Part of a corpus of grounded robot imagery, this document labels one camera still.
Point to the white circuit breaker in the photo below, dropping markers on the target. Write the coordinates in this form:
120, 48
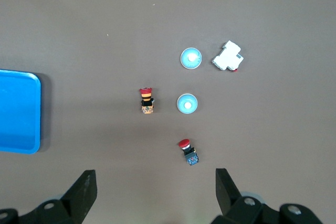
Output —
228, 56

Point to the blue plastic tray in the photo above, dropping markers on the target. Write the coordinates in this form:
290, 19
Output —
15, 111

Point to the red yellow emergency stop button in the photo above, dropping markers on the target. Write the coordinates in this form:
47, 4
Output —
146, 102

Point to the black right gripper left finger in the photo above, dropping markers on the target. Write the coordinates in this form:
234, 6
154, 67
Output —
76, 200

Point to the light blue desk bell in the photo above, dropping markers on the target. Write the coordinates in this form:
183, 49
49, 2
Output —
187, 104
191, 58

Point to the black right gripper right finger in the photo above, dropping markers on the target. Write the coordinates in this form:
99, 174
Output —
236, 208

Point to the red mushroom push button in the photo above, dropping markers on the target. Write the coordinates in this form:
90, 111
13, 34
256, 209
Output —
189, 154

